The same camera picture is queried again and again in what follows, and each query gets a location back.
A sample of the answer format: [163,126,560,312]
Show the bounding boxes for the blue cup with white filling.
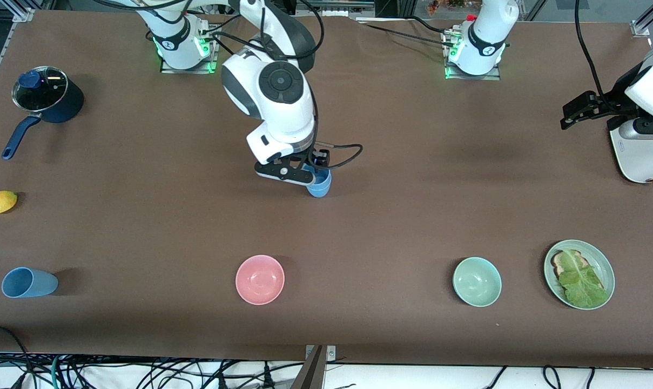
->
[306,173,332,198]

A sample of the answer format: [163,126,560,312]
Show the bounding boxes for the white toaster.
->
[609,127,653,184]

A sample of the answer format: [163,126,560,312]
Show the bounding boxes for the pink bowl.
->
[235,254,285,306]

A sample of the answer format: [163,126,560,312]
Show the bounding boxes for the brown bread slice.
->
[551,249,605,292]

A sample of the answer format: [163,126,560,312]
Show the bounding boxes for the light green plate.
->
[543,239,616,311]

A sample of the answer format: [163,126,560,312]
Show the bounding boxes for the green lettuce leaf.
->
[557,250,610,308]

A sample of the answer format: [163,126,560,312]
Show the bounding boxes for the light green bowl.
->
[452,256,503,308]

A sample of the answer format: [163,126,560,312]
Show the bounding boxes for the dark blue saucepan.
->
[1,66,85,161]

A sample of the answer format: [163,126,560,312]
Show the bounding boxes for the dark support beam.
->
[291,346,327,389]

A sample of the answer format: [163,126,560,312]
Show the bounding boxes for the glass lid blue knob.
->
[11,66,69,113]

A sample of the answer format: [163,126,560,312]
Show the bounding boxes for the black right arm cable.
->
[91,0,364,171]

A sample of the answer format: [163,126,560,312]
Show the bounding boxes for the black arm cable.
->
[574,0,614,104]
[91,0,364,171]

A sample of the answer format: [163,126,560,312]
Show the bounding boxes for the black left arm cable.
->
[574,0,614,104]

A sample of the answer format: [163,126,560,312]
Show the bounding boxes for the aluminium frame profile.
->
[0,8,35,111]
[631,0,653,37]

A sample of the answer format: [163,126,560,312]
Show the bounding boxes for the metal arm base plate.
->
[444,30,501,81]
[160,24,220,75]

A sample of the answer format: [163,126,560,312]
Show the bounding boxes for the black base power cable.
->
[353,15,457,47]

